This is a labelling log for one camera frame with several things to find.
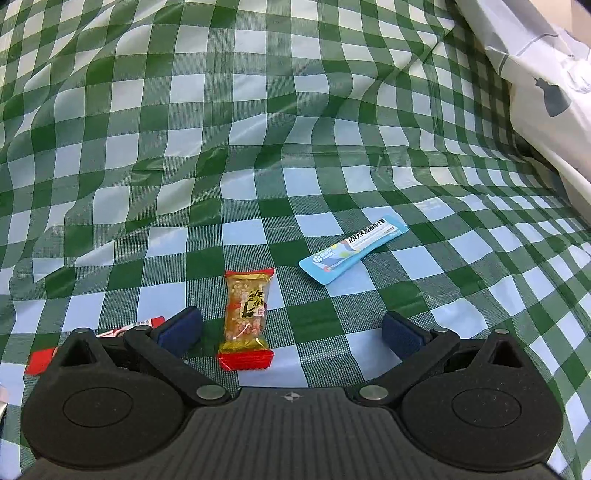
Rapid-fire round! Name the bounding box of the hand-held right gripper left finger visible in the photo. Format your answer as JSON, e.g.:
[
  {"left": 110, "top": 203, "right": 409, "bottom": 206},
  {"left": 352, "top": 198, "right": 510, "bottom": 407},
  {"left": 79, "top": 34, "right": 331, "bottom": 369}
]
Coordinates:
[{"left": 56, "top": 306, "right": 230, "bottom": 408}]

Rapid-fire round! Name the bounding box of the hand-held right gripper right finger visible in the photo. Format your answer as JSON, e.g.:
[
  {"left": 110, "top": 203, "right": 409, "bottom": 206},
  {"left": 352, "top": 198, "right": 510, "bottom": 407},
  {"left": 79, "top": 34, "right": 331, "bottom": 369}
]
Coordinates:
[{"left": 353, "top": 311, "right": 528, "bottom": 409}]

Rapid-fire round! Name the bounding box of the orange candy with red ends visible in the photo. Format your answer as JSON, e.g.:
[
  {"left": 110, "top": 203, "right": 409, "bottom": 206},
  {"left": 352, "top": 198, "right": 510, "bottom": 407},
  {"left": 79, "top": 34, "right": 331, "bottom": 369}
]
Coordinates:
[{"left": 216, "top": 268, "right": 276, "bottom": 372}]

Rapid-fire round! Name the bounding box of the light blue snack packet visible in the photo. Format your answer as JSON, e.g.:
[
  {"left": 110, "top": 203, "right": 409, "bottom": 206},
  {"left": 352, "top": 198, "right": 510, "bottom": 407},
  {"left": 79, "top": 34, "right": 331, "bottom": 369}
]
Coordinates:
[{"left": 298, "top": 214, "right": 411, "bottom": 285}]

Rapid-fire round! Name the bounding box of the dark red-ended snack bar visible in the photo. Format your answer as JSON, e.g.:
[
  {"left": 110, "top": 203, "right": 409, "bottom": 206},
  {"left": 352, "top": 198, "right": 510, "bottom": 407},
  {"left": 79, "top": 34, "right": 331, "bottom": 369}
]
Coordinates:
[{"left": 25, "top": 315, "right": 166, "bottom": 375}]

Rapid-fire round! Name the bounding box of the green checked tablecloth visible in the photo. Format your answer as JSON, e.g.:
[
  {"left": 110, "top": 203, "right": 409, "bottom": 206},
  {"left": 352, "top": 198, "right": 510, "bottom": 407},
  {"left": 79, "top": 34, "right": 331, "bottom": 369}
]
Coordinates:
[{"left": 0, "top": 0, "right": 591, "bottom": 480}]

